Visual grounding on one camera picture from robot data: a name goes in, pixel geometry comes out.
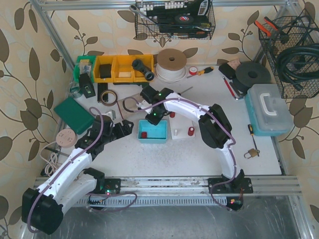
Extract beige work glove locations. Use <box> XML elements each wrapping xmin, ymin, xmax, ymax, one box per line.
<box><xmin>118</xmin><ymin>99</ymin><xmax>146</xmax><ymax>120</ymax></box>

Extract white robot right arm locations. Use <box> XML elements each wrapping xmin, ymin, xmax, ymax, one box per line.
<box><xmin>137</xmin><ymin>86</ymin><xmax>244</xmax><ymax>183</ymax></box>

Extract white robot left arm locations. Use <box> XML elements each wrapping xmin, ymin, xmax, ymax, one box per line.
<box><xmin>21</xmin><ymin>116</ymin><xmax>134</xmax><ymax>235</ymax></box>

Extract teal spring tray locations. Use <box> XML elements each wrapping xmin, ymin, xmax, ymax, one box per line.
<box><xmin>138</xmin><ymin>119</ymin><xmax>167</xmax><ymax>144</ymax></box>

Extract brown tape roll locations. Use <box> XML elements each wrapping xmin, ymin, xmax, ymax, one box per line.
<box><xmin>100</xmin><ymin>90</ymin><xmax>118</xmax><ymax>107</ymax></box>

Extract green notebook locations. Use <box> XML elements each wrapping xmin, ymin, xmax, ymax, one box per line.
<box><xmin>54</xmin><ymin>97</ymin><xmax>95</xmax><ymax>134</ymax></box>

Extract black green device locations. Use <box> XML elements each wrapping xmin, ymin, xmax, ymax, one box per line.
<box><xmin>78</xmin><ymin>73</ymin><xmax>96</xmax><ymax>98</ymax></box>

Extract black pipe fitting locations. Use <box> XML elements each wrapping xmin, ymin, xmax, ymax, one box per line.
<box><xmin>132</xmin><ymin>59</ymin><xmax>155</xmax><ymax>81</ymax></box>

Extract yellow storage bins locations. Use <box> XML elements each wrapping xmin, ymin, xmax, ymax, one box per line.
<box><xmin>93</xmin><ymin>55</ymin><xmax>155</xmax><ymax>84</ymax></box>

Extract red tape roll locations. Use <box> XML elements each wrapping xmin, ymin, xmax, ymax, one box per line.
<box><xmin>189</xmin><ymin>66</ymin><xmax>197</xmax><ymax>76</ymax></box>

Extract glass jar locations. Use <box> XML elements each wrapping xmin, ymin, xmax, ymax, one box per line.
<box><xmin>69</xmin><ymin>82</ymin><xmax>82</xmax><ymax>99</ymax></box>

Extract black box in bin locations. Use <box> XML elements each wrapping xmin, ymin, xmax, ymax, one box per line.
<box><xmin>99</xmin><ymin>64</ymin><xmax>112</xmax><ymax>79</ymax></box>

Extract green storage bin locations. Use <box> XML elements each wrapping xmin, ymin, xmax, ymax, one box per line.
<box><xmin>73</xmin><ymin>56</ymin><xmax>96</xmax><ymax>83</ymax></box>

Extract black rectangular case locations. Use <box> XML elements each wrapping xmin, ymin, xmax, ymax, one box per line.
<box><xmin>218</xmin><ymin>63</ymin><xmax>236</xmax><ymax>80</ymax></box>

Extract dark steel hex key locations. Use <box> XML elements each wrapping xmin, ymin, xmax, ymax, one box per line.
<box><xmin>229</xmin><ymin>82</ymin><xmax>245</xmax><ymax>99</ymax></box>

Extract brass padlock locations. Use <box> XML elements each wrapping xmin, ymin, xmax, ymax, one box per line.
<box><xmin>244</xmin><ymin>148</ymin><xmax>260</xmax><ymax>159</ymax></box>

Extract black yellow precision screwdriver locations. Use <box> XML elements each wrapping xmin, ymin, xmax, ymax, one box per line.
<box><xmin>248</xmin><ymin>124</ymin><xmax>260</xmax><ymax>156</ymax></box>

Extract teal plastic toolbox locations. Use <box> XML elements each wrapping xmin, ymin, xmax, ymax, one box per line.
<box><xmin>244</xmin><ymin>84</ymin><xmax>294</xmax><ymax>136</ymax></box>

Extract white peg base plate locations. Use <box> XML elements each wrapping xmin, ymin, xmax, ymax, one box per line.
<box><xmin>169</xmin><ymin>113</ymin><xmax>195</xmax><ymax>140</ymax></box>

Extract white cable spool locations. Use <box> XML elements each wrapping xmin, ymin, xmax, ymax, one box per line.
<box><xmin>156</xmin><ymin>48</ymin><xmax>187</xmax><ymax>84</ymax></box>

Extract yellow black handle screwdriver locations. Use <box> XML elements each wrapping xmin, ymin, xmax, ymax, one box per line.
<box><xmin>187</xmin><ymin>67</ymin><xmax>214</xmax><ymax>79</ymax></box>

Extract red handled hex key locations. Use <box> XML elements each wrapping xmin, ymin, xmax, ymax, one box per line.
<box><xmin>222</xmin><ymin>77</ymin><xmax>244</xmax><ymax>101</ymax></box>

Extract wire basket with tools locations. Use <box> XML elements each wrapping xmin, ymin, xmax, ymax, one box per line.
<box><xmin>129</xmin><ymin>0</ymin><xmax>215</xmax><ymax>42</ymax></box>

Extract orange handled pliers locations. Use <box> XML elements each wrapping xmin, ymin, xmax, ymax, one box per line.
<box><xmin>254</xmin><ymin>16</ymin><xmax>279</xmax><ymax>37</ymax></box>

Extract wire basket with hoses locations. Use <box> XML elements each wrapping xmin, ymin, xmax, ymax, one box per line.
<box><xmin>258</xmin><ymin>14</ymin><xmax>319</xmax><ymax>99</ymax></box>

